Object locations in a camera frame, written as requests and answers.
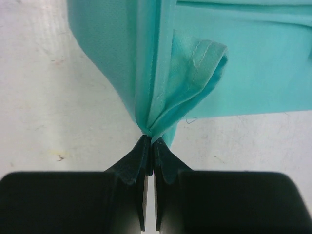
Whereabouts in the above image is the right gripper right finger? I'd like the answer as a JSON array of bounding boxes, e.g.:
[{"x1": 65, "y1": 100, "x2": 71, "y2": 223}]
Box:
[{"x1": 152, "y1": 138, "x2": 192, "y2": 231}]

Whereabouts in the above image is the teal t shirt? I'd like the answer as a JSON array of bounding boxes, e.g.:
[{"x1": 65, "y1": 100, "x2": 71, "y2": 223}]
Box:
[{"x1": 67, "y1": 0, "x2": 312, "y2": 145}]

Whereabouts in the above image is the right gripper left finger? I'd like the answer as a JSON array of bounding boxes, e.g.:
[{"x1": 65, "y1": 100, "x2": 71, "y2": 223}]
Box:
[{"x1": 105, "y1": 135, "x2": 149, "y2": 231}]

